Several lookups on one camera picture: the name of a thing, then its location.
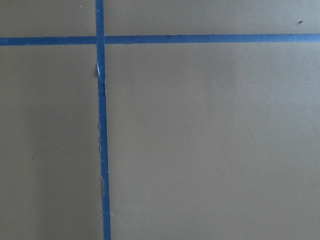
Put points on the blue tape vertical strip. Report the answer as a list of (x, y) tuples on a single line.
[(102, 118)]

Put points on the blue tape horizontal strip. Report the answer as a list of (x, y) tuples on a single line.
[(160, 39)]

